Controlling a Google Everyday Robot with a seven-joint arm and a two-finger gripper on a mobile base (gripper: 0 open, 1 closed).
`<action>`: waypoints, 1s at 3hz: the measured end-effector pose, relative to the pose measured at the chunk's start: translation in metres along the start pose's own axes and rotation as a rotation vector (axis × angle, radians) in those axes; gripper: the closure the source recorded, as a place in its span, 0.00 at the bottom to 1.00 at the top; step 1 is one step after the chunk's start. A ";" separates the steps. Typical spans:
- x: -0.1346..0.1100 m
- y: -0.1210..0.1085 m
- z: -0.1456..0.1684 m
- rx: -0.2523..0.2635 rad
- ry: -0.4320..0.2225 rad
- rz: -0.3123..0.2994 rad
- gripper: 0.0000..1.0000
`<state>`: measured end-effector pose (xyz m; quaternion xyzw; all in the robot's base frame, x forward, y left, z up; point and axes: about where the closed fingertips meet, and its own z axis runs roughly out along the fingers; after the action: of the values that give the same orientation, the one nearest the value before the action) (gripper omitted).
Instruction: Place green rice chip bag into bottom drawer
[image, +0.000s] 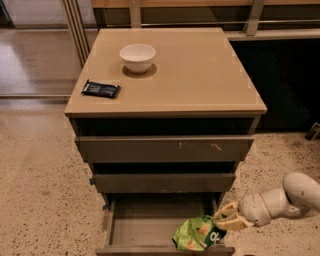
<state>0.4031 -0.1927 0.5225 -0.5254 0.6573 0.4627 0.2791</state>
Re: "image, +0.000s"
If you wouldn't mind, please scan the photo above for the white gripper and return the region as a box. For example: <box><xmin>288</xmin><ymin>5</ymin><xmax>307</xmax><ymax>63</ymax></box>
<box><xmin>213</xmin><ymin>194</ymin><xmax>271</xmax><ymax>231</ymax></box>

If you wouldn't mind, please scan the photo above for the green rice chip bag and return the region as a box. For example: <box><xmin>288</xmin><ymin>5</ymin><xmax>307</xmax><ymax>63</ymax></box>
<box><xmin>172</xmin><ymin>215</ymin><xmax>227</xmax><ymax>251</ymax></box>

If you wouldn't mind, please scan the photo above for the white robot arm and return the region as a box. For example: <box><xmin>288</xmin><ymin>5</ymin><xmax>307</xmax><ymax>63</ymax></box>
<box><xmin>213</xmin><ymin>172</ymin><xmax>320</xmax><ymax>230</ymax></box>

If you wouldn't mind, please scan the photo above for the bottom grey open drawer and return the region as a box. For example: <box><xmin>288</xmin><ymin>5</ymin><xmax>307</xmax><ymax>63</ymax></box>
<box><xmin>96</xmin><ymin>194</ymin><xmax>235</xmax><ymax>256</ymax></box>

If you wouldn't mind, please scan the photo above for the beige drawer cabinet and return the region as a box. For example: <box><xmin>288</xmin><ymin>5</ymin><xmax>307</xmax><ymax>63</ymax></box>
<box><xmin>63</xmin><ymin>27</ymin><xmax>268</xmax><ymax>256</ymax></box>

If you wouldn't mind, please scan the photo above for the middle grey drawer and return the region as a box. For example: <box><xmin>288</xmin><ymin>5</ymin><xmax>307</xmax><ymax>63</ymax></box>
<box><xmin>90</xmin><ymin>173</ymin><xmax>236</xmax><ymax>193</ymax></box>

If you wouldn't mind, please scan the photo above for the top grey drawer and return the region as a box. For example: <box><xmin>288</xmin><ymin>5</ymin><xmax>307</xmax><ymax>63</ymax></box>
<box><xmin>75</xmin><ymin>135</ymin><xmax>254</xmax><ymax>163</ymax></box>

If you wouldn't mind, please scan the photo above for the dark object on floor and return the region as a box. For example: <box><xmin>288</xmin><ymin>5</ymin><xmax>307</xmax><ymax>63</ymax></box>
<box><xmin>304</xmin><ymin>122</ymin><xmax>320</xmax><ymax>141</ymax></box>

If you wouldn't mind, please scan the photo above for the black snack packet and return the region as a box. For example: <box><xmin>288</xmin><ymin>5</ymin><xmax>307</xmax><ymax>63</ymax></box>
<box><xmin>82</xmin><ymin>80</ymin><xmax>120</xmax><ymax>99</ymax></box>

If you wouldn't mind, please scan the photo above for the white ceramic bowl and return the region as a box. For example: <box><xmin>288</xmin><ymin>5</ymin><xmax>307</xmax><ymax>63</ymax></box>
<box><xmin>119</xmin><ymin>44</ymin><xmax>156</xmax><ymax>74</ymax></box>

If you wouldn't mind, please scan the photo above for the metal railing frame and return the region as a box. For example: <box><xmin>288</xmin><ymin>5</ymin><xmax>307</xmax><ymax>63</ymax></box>
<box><xmin>60</xmin><ymin>0</ymin><xmax>320</xmax><ymax>61</ymax></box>

